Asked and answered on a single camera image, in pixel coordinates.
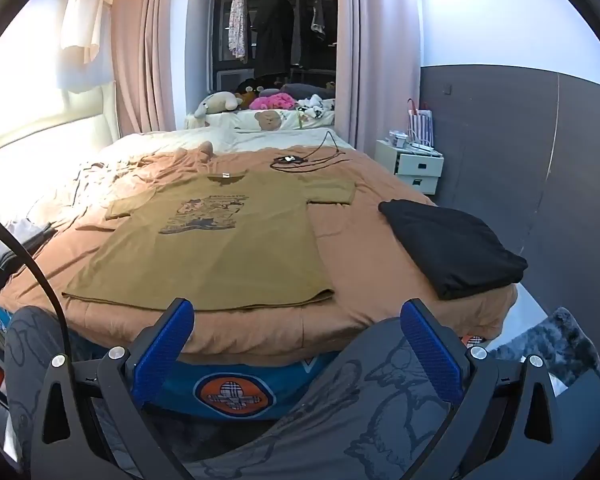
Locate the grey fluffy rug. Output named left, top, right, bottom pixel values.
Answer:
left=490, top=306, right=600, bottom=401

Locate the floral hanging shirt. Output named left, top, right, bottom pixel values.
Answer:
left=228, top=0, right=248, bottom=61

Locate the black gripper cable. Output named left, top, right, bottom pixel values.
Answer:
left=0, top=207, right=73, bottom=366

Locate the black hanging coat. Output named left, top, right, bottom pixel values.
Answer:
left=256, top=0, right=296, bottom=81

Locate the grey hanging garment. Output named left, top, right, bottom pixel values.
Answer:
left=310, top=0, right=328, bottom=43

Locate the black cable with small device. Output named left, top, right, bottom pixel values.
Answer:
left=270, top=130, right=351, bottom=171

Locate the pink plush toy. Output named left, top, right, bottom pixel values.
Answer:
left=250, top=92, right=297, bottom=111

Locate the black folded garment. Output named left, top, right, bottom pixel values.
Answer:
left=378, top=199, right=529, bottom=302

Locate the blue sheet with orange emblem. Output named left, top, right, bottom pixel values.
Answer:
left=145, top=345, right=341, bottom=418

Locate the pile of clothes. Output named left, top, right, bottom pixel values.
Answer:
left=0, top=217, right=56, bottom=306

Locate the white hanging garment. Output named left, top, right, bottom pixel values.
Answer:
left=60, top=0, right=116, bottom=66

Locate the cream padded headboard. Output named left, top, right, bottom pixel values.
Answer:
left=0, top=82, right=118, bottom=161

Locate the cream plush toy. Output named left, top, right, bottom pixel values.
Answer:
left=195, top=91, right=243, bottom=117

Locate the white nightstand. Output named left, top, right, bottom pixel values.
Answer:
left=375, top=140, right=445, bottom=196

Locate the cream duvet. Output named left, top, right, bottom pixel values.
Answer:
left=97, top=127, right=356, bottom=161

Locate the cream bear print pillow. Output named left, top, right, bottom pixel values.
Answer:
left=185, top=109, right=337, bottom=133

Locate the olive printed t-shirt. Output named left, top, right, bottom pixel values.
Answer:
left=61, top=170, right=357, bottom=311

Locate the brown plush toy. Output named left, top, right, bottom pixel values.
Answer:
left=236, top=79, right=261, bottom=106

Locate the black and white plush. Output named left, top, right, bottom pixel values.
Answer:
left=297, top=95, right=336, bottom=121

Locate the clutter on nightstand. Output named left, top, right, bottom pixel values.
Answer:
left=387, top=130, right=443, bottom=156

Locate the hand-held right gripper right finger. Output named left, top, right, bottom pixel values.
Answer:
left=400, top=299, right=600, bottom=480

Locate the pink curtain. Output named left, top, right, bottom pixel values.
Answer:
left=111, top=0, right=193, bottom=136
left=336, top=0, right=423, bottom=153

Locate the orange-brown blanket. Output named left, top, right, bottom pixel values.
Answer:
left=0, top=150, right=518, bottom=366

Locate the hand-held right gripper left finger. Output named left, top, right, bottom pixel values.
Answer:
left=30, top=298, right=196, bottom=480

